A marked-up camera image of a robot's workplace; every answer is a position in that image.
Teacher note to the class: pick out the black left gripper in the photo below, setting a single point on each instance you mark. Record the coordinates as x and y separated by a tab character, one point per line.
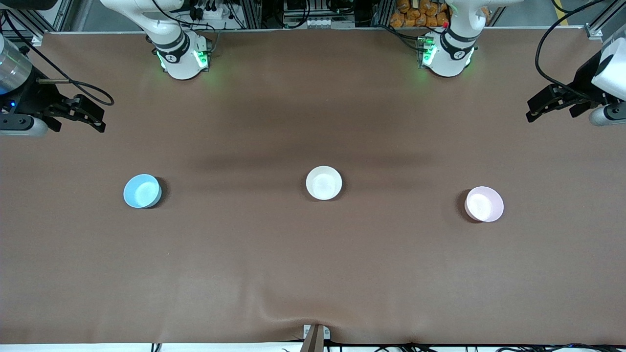
582	79

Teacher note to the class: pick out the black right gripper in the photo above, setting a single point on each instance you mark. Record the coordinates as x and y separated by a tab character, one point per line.
33	96

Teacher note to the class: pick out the blue bowl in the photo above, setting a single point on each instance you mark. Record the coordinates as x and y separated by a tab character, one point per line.
142	191

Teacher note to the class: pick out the pink bowl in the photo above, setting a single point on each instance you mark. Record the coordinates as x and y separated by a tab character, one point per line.
484	205

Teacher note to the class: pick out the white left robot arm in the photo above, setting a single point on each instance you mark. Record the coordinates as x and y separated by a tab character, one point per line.
452	54

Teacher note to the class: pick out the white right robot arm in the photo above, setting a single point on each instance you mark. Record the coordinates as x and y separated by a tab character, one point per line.
178	54

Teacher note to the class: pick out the white bowl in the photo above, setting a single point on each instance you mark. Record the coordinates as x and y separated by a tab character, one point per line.
324	183

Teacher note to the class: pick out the white power strip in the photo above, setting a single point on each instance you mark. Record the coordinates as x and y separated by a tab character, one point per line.
208	10

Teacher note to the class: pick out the orange snack packets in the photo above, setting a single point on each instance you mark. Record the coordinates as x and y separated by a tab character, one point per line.
415	14

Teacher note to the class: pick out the white terminal block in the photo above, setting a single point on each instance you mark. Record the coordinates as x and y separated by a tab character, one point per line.
320	22

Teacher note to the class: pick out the brown table mat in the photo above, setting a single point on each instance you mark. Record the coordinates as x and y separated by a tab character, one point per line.
313	269

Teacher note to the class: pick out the aluminium frame profile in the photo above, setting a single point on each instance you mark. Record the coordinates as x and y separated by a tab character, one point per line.
599	29
384	13
29	24
250	14

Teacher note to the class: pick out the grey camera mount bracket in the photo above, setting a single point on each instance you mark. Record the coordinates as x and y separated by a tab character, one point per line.
315	335

